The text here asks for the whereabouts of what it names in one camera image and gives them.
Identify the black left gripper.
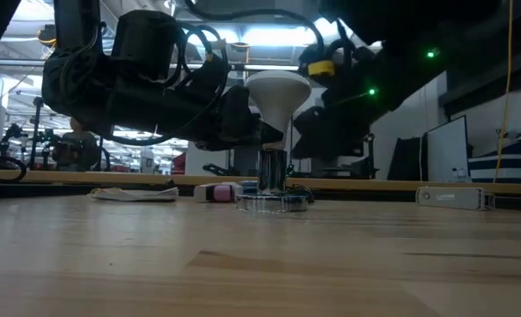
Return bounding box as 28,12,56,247
172,55,284,151

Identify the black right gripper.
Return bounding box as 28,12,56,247
291,83,393,160

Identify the chrome lamp socket base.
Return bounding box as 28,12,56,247
235,148,310,213

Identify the white flood light bulb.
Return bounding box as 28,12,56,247
245,70,312,150

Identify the blue patterned round tin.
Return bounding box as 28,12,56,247
238,179,261,195

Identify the white board panel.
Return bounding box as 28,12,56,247
426,114,471,182

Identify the person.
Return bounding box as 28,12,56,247
51,117,101,172

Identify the navy white striped bag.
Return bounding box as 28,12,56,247
467,140,521,184

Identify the yellow cable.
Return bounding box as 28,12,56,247
492,0,515,184

